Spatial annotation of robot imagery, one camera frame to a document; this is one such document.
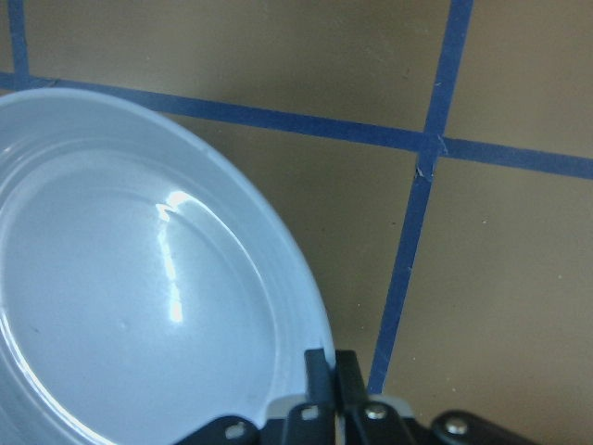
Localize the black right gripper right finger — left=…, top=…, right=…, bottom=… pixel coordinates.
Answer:
left=335, top=350, right=533, bottom=445

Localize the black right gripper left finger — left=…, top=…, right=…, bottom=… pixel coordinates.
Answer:
left=179, top=349, right=335, bottom=444

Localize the blue plate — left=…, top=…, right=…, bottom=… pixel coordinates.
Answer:
left=1, top=89, right=334, bottom=444

